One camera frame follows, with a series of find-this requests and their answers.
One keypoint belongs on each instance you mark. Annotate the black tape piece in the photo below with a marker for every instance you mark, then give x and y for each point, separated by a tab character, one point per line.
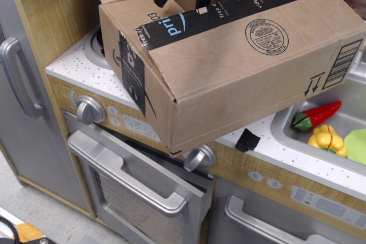
247	142

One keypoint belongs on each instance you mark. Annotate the grey toy stove burner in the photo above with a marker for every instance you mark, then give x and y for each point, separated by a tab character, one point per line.
94	49

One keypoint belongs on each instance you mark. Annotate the digital clock panel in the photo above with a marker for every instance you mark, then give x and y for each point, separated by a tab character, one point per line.
140	127

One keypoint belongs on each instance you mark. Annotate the large brown cardboard box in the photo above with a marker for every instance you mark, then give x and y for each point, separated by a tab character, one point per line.
198	74

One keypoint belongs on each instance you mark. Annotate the silver left stove knob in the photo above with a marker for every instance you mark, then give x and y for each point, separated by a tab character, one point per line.
89	110

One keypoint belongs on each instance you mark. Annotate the grey toy fridge door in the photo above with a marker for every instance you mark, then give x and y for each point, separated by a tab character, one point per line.
35	148

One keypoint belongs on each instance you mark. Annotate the red toy chili pepper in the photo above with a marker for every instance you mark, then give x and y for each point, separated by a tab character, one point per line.
308	119

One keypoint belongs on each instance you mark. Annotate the grey fridge door handle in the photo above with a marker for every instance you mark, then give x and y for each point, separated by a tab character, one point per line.
9	49

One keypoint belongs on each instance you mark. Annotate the orange object bottom left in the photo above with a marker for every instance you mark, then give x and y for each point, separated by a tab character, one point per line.
28	232

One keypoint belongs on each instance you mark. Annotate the yellow toy bell pepper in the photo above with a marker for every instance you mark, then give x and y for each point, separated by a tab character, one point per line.
325	138

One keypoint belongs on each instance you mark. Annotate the green toy lettuce leaf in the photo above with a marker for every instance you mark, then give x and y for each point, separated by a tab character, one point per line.
355	143

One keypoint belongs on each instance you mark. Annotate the grey toy oven door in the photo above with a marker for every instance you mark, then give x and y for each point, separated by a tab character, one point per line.
143	194

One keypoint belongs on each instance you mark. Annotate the silver stove knob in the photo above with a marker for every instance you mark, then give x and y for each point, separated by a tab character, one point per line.
89	110
200	157

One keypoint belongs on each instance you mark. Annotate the dishwasher control panel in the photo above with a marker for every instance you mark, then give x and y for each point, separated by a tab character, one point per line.
327	206

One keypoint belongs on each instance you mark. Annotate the grey toy sink basin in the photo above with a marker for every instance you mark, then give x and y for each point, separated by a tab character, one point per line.
351	116

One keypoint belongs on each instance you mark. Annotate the silver right stove knob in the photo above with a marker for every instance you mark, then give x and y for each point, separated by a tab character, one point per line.
200	157

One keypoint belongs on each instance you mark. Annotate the grey toy dishwasher door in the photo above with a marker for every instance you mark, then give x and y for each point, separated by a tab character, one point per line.
243	216

